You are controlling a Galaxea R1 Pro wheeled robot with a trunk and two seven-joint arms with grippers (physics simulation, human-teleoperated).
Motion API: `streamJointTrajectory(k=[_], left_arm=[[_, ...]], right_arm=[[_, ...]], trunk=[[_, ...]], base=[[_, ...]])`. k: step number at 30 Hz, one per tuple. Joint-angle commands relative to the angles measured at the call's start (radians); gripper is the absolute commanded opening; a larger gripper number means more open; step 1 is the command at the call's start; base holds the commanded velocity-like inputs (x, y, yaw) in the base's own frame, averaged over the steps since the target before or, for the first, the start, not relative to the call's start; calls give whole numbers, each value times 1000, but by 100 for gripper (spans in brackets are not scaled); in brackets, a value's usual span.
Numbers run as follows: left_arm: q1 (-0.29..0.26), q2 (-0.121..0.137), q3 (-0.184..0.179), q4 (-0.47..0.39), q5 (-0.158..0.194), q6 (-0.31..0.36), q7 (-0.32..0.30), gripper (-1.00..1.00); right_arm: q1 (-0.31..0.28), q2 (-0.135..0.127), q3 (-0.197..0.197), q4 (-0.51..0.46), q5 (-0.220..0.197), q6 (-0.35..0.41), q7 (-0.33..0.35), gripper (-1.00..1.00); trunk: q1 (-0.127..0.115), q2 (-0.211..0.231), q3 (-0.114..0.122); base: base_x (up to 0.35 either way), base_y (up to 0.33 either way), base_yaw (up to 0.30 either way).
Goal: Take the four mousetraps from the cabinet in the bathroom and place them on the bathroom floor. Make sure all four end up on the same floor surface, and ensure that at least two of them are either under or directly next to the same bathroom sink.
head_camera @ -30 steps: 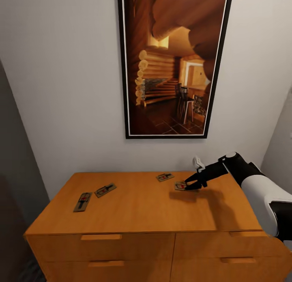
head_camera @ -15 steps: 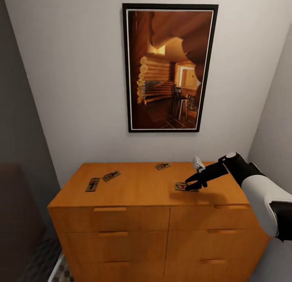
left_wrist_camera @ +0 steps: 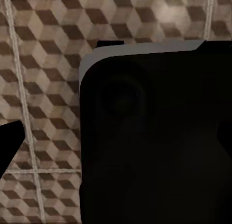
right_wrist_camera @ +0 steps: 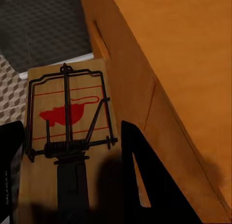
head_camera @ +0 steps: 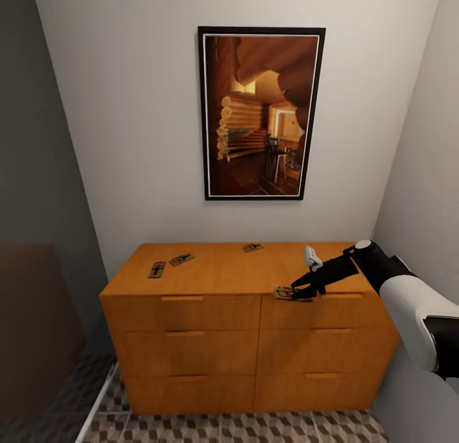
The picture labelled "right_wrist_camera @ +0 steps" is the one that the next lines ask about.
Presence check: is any mousetrap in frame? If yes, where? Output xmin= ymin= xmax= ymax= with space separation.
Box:
xmin=17 ymin=58 xmax=125 ymax=224

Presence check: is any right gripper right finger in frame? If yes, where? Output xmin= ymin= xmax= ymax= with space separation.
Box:
xmin=121 ymin=121 xmax=203 ymax=224

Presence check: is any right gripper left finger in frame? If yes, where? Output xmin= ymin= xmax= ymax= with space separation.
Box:
xmin=0 ymin=120 xmax=25 ymax=179

